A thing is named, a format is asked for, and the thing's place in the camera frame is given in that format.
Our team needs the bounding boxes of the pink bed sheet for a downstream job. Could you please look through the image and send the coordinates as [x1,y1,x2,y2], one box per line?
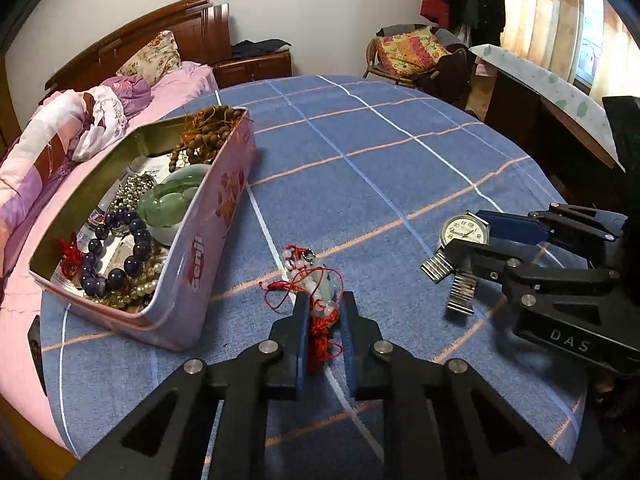
[0,60,218,451]

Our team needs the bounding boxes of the pink patchwork quilt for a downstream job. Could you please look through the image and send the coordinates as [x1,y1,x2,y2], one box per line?
[0,89,101,271]

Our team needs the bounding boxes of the colourful patterned cushion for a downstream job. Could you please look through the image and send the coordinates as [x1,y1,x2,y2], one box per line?
[376,27,451,75]

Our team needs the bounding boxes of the dark purple bead bracelet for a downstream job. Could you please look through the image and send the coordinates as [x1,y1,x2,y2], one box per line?
[80,207,153,296]

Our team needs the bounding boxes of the wooden headboard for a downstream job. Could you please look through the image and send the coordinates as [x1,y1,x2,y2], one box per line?
[44,0,233,93]

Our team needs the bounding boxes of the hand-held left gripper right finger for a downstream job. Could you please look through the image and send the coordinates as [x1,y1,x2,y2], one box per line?
[341,291,571,480]

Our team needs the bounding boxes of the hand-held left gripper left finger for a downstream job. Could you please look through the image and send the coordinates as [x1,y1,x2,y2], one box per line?
[65,291,312,480]

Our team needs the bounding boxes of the dark clothes pile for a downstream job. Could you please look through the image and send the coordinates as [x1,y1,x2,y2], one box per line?
[410,45,473,108]

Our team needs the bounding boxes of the brown wooden bead necklace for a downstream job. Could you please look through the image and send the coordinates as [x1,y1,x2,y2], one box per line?
[167,104,241,173]

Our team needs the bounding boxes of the striped beige curtain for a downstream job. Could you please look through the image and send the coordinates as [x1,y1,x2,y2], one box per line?
[500,0,640,111]

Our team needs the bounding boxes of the dark wooden desk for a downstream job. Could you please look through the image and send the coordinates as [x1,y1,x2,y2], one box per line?
[482,67,621,221]

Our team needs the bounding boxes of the wooden nightstand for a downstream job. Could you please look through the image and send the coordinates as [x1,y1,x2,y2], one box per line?
[212,50,293,90]

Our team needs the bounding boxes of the pale jade bangle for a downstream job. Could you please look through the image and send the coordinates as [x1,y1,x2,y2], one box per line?
[150,162,213,248]

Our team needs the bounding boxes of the red string bead bracelet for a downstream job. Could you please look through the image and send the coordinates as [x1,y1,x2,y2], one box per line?
[260,244,346,373]

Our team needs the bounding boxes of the red tassel charm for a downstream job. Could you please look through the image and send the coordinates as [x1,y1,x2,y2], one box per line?
[59,237,86,281]

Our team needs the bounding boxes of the wooden wardrobe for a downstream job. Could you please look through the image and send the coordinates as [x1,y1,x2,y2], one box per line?
[0,55,21,161]

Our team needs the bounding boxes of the dark folded clothes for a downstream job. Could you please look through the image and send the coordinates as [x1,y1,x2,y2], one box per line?
[231,38,292,59]

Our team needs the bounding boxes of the floral pillow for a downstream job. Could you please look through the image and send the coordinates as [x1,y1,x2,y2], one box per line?
[116,30,182,81]

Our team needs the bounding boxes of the pale yellow bead bracelet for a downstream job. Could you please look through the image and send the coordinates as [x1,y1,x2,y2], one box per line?
[92,255,166,311]

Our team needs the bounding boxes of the purple and white cloth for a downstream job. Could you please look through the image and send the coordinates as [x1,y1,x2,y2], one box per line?
[72,74,153,163]

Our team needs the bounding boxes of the window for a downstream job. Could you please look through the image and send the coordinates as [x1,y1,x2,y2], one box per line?
[572,0,606,88]

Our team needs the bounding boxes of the pink tin box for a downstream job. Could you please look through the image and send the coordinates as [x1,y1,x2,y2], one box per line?
[27,105,260,352]

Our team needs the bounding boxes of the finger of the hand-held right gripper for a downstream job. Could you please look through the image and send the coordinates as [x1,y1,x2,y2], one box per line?
[476,202,629,267]
[444,238,640,379]

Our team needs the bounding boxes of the silver wrist watch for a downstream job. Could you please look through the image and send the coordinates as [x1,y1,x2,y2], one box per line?
[419,211,493,316]

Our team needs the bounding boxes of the wicker chair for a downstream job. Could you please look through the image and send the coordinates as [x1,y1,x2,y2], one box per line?
[362,35,471,106]

